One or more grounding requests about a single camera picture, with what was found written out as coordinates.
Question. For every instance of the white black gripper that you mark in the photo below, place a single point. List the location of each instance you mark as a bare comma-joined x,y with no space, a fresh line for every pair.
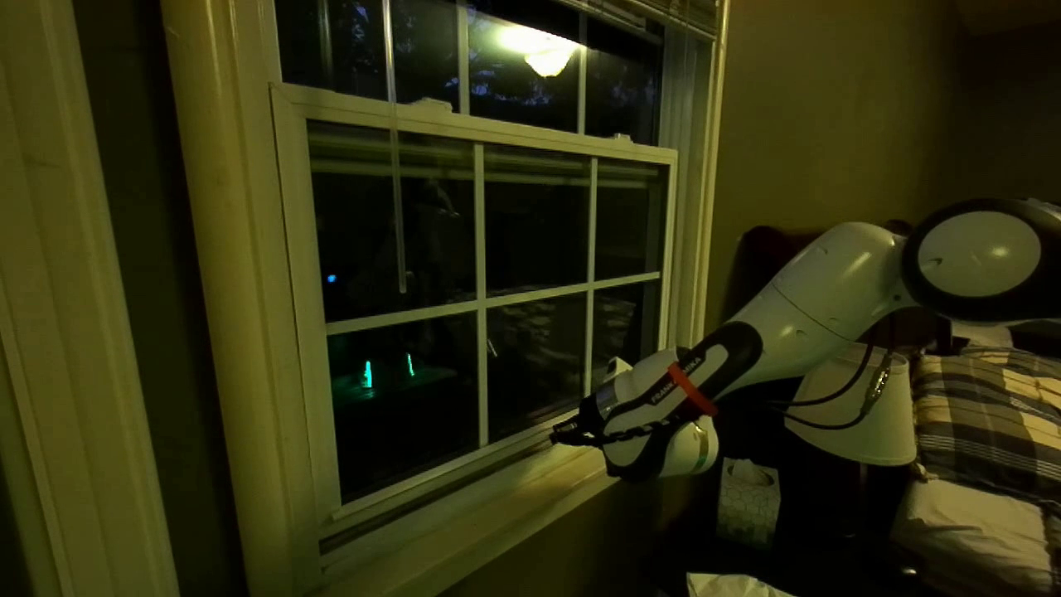
652,419

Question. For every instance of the white window sash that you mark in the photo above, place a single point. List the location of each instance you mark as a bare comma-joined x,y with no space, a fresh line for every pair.
459,282
564,63

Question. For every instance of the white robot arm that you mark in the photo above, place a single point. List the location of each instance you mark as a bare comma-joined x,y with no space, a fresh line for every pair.
982,261

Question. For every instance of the white crumpled bag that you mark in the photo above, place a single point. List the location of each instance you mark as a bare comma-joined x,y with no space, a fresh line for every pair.
747,503

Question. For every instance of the white paper on floor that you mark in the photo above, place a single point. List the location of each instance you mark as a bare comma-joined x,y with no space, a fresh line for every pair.
732,584

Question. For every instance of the plaid blanket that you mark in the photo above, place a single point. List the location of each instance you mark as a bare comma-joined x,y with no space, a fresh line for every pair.
993,419

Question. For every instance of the white pillow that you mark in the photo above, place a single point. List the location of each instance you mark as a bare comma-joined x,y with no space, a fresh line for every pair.
979,546

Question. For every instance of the left window frame trim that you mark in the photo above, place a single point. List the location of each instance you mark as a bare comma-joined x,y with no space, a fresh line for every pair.
78,451

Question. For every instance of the white window frame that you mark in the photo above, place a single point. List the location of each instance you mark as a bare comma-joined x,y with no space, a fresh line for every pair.
225,72

